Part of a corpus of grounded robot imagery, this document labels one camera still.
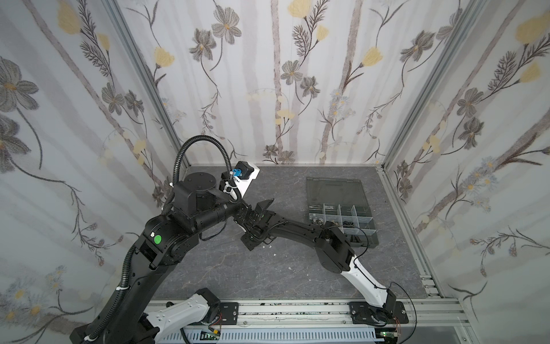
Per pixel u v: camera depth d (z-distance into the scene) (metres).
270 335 0.71
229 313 0.73
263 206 0.48
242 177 0.43
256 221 0.66
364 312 0.73
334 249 0.56
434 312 0.76
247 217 0.50
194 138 0.37
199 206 0.38
